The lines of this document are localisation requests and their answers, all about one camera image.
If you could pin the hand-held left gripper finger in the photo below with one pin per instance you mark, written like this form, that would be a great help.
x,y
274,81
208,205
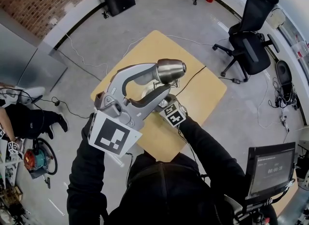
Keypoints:
x,y
149,105
135,70

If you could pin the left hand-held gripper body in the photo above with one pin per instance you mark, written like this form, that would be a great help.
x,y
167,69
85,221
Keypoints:
x,y
113,132

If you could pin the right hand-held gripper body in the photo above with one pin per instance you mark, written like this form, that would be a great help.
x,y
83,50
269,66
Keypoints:
x,y
172,116

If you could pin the silver desk lamp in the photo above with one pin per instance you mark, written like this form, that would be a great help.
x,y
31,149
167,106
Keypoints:
x,y
169,70

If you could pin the person's right forearm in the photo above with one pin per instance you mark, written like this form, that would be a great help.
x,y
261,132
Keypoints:
x,y
205,142

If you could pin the person's left forearm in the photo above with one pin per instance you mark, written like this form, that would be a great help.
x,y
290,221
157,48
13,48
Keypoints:
x,y
87,175

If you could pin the yellow wooden table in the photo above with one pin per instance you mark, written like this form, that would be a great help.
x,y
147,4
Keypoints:
x,y
154,47

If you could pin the black power adapter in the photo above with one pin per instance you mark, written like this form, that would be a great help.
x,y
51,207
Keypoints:
x,y
236,80

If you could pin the person's black jacket torso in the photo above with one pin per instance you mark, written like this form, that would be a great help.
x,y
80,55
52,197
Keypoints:
x,y
169,190

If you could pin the teal and red vacuum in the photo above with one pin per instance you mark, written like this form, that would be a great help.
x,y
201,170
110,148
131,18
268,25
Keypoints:
x,y
36,158

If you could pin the black mesh office chair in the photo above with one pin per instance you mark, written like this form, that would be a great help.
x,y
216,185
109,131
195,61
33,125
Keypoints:
x,y
251,50

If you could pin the white plastic device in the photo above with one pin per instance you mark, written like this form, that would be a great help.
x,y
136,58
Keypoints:
x,y
29,93

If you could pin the white cabinet with red sign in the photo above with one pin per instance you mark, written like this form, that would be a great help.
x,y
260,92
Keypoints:
x,y
24,62

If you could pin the black display screen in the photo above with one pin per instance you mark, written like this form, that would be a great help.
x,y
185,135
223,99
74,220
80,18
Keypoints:
x,y
271,168

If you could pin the grey round appliance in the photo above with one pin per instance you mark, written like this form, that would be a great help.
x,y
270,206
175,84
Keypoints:
x,y
283,73

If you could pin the wooden crate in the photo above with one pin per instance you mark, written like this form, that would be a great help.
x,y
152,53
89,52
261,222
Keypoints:
x,y
12,193

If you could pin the white bag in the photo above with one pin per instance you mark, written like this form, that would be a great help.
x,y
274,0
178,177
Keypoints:
x,y
277,17

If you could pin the clear jug red label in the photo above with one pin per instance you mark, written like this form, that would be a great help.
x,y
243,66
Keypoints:
x,y
301,47

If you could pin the white wall outlet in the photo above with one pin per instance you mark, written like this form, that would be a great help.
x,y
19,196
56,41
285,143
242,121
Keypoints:
x,y
54,21

